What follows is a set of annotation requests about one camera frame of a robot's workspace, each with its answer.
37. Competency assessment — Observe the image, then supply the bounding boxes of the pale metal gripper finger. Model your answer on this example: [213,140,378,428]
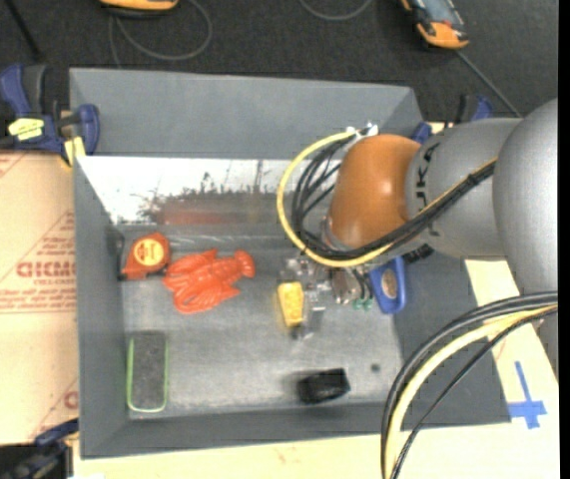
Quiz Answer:
[283,255,324,289]
[301,286,328,341]

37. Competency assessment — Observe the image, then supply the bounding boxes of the blue oval-framed object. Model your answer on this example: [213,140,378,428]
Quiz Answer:
[367,255,408,316]

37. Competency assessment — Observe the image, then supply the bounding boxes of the black rounded object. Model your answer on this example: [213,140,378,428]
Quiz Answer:
[295,367,352,405]

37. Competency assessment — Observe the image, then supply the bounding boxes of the grey metal bin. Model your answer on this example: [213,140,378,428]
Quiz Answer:
[68,67,511,459]

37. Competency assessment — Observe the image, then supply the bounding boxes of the red toy lobster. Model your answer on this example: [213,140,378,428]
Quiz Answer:
[161,247,258,315]

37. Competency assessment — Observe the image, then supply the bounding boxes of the orange tape measure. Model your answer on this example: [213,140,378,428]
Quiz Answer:
[120,232,173,281]

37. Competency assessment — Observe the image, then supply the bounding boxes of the black sponge with green edge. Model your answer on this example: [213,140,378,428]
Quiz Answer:
[125,329,171,414]

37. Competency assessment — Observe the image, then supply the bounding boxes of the brown cardboard board, red print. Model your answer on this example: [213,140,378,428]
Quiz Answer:
[0,149,82,449]

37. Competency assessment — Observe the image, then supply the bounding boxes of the black cylinder on white bracket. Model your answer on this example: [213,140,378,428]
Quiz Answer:
[402,245,436,267]

